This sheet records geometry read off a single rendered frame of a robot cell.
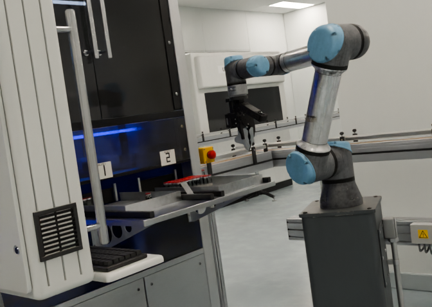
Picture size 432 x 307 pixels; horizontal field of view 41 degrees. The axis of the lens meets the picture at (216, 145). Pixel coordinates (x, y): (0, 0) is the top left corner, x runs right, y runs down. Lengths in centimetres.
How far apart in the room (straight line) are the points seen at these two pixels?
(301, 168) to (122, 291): 84
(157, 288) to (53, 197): 107
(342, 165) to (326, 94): 29
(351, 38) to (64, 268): 108
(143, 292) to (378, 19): 206
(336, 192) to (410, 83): 149
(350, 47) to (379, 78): 165
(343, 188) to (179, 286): 84
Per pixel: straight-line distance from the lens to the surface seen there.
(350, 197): 207
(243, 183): 218
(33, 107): 140
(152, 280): 237
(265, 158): 311
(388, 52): 347
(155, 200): 201
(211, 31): 991
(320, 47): 183
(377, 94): 351
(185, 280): 250
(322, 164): 195
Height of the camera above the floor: 117
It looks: 3 degrees down
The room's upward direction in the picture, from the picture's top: 8 degrees counter-clockwise
